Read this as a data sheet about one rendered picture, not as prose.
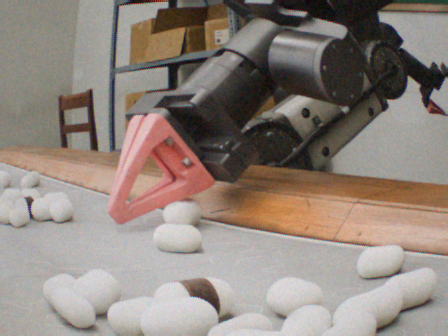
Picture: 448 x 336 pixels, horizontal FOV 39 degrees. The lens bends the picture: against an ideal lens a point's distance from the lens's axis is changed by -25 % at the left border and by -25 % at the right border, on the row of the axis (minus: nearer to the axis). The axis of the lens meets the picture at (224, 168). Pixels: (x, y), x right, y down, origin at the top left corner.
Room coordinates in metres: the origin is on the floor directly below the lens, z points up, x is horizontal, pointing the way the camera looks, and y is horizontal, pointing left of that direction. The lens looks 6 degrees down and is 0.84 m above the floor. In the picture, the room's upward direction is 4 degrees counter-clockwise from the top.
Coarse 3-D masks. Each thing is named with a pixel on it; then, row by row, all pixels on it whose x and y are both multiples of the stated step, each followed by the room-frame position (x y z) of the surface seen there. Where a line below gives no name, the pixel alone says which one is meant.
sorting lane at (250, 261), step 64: (0, 192) 0.84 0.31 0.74; (64, 192) 0.82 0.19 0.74; (0, 256) 0.44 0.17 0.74; (64, 256) 0.46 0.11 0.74; (128, 256) 0.47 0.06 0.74; (192, 256) 0.48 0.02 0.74; (256, 256) 0.46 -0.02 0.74; (320, 256) 0.44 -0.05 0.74; (0, 320) 0.28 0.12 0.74; (64, 320) 0.30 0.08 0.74
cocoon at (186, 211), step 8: (184, 200) 0.58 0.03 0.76; (192, 200) 0.58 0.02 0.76; (168, 208) 0.57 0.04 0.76; (176, 208) 0.56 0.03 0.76; (184, 208) 0.57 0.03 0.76; (192, 208) 0.57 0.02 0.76; (168, 216) 0.56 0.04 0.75; (176, 216) 0.56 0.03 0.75; (184, 216) 0.56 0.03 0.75; (192, 216) 0.57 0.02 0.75; (200, 216) 0.58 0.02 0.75; (176, 224) 0.56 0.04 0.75; (184, 224) 0.56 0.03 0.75; (192, 224) 0.58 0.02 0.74
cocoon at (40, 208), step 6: (42, 198) 0.62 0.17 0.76; (48, 198) 0.62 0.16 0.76; (36, 204) 0.60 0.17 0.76; (42, 204) 0.61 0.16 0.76; (48, 204) 0.61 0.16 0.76; (36, 210) 0.60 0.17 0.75; (42, 210) 0.60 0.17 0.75; (48, 210) 0.61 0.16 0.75; (36, 216) 0.60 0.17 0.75; (42, 216) 0.60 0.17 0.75; (48, 216) 0.61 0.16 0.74
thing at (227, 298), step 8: (216, 280) 0.32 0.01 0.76; (160, 288) 0.31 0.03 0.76; (168, 288) 0.31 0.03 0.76; (176, 288) 0.31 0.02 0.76; (184, 288) 0.31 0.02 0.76; (216, 288) 0.32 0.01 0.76; (224, 288) 0.32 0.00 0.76; (160, 296) 0.31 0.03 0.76; (168, 296) 0.31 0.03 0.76; (176, 296) 0.31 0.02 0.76; (184, 296) 0.31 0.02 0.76; (224, 296) 0.32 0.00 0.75; (232, 296) 0.32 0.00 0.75; (224, 304) 0.32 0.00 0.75; (232, 304) 0.32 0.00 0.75; (224, 312) 0.32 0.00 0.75
